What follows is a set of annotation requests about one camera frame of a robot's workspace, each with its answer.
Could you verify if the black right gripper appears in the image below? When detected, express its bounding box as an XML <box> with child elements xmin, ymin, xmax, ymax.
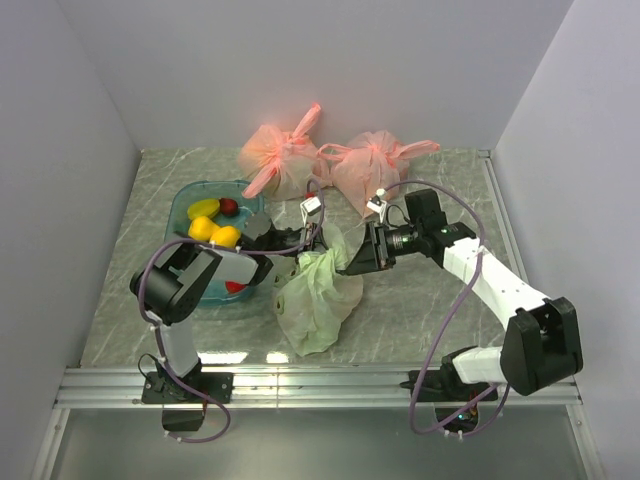
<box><xmin>345</xmin><ymin>220</ymin><xmax>423</xmax><ymax>275</ymax></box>

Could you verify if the light green plastic bag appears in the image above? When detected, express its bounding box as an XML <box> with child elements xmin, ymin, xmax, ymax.
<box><xmin>273</xmin><ymin>223</ymin><xmax>364</xmax><ymax>356</ymax></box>

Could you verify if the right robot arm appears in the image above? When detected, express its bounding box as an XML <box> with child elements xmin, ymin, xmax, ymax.
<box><xmin>342</xmin><ymin>188</ymin><xmax>584</xmax><ymax>400</ymax></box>

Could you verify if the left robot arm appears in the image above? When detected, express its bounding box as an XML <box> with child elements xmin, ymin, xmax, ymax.
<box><xmin>130</xmin><ymin>212</ymin><xmax>325</xmax><ymax>404</ymax></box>

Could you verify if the left pink tied bag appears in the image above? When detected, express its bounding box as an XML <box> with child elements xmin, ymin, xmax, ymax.
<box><xmin>237</xmin><ymin>103</ymin><xmax>331</xmax><ymax>201</ymax></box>

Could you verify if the pink tied bag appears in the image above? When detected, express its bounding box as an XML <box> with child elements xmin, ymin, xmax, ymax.
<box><xmin>317</xmin><ymin>130</ymin><xmax>440</xmax><ymax>218</ymax></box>
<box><xmin>237</xmin><ymin>103</ymin><xmax>331</xmax><ymax>201</ymax></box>

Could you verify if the yellow fake lemon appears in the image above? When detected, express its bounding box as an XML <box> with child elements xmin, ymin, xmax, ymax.
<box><xmin>209</xmin><ymin>226</ymin><xmax>242</xmax><ymax>249</ymax></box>

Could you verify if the dark red fake fig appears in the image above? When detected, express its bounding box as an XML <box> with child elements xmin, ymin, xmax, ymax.
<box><xmin>219</xmin><ymin>198</ymin><xmax>239</xmax><ymax>217</ymax></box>

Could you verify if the right pink tied bag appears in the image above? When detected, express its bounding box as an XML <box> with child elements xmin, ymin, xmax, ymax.
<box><xmin>317</xmin><ymin>130</ymin><xmax>440</xmax><ymax>218</ymax></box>

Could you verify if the yellow fake starfruit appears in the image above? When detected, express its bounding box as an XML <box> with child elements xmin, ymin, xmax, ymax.
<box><xmin>187</xmin><ymin>198</ymin><xmax>219</xmax><ymax>220</ymax></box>

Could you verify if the teal plastic basket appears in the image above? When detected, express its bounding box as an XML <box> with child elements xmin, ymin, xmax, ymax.
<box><xmin>164</xmin><ymin>180</ymin><xmax>265</xmax><ymax>308</ymax></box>

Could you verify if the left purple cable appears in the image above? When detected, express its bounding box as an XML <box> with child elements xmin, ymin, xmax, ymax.
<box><xmin>139</xmin><ymin>177</ymin><xmax>327</xmax><ymax>444</ymax></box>

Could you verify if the purple cable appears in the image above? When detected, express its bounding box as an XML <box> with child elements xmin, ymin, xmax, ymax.
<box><xmin>139</xmin><ymin>177</ymin><xmax>327</xmax><ymax>444</ymax></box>
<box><xmin>408</xmin><ymin>180</ymin><xmax>512</xmax><ymax>436</ymax></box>

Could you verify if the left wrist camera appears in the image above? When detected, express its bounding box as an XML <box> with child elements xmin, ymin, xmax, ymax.
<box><xmin>300</xmin><ymin>192</ymin><xmax>324</xmax><ymax>225</ymax></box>

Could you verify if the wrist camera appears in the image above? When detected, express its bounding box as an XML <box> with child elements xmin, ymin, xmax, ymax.
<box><xmin>300</xmin><ymin>192</ymin><xmax>324</xmax><ymax>225</ymax></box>
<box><xmin>366</xmin><ymin>188</ymin><xmax>389</xmax><ymax>224</ymax></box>

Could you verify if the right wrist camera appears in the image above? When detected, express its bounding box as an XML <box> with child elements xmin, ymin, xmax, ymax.
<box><xmin>366</xmin><ymin>188</ymin><xmax>389</xmax><ymax>224</ymax></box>

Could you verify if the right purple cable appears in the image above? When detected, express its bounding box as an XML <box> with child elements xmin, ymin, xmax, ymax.
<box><xmin>408</xmin><ymin>180</ymin><xmax>512</xmax><ymax>436</ymax></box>

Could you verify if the aluminium mounting rail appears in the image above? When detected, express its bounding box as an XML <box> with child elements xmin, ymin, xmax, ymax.
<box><xmin>32</xmin><ymin>364</ymin><xmax>605</xmax><ymax>479</ymax></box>

